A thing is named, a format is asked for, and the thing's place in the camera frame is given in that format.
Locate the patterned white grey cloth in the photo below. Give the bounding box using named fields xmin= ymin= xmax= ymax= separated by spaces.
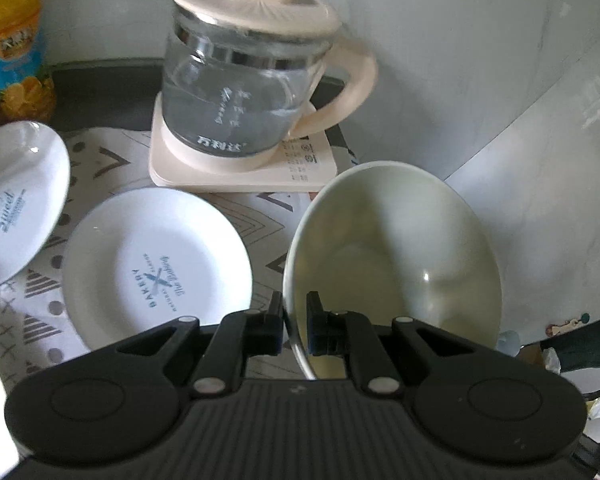
xmin=0 ymin=127 xmax=361 ymax=361

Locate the dark green cloth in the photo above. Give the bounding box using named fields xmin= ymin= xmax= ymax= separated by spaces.
xmin=540 ymin=305 xmax=600 ymax=373

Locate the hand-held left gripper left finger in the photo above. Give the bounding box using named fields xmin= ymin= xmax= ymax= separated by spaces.
xmin=112 ymin=291 xmax=285 ymax=398

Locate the white plate with crossed print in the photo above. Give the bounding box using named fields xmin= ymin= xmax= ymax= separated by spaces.
xmin=61 ymin=187 xmax=253 ymax=352

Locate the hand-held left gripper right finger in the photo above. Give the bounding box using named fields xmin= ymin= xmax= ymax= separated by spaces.
xmin=306 ymin=291 xmax=486 ymax=398

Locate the cream kettle base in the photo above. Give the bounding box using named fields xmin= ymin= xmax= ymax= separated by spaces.
xmin=148 ymin=92 xmax=342 ymax=193

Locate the pale green bowl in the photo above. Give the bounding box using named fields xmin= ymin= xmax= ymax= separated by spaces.
xmin=282 ymin=161 xmax=503 ymax=381

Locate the glass kettle with cream lid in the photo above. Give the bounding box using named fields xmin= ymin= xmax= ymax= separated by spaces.
xmin=160 ymin=0 xmax=379 ymax=158

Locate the white plate with script print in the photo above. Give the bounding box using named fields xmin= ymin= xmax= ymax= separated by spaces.
xmin=0 ymin=121 xmax=71 ymax=290

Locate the orange drink bottle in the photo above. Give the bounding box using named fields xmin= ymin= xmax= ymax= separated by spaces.
xmin=0 ymin=0 xmax=57 ymax=126

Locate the small cartoon sticker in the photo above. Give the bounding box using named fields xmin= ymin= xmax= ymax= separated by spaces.
xmin=545 ymin=312 xmax=591 ymax=334

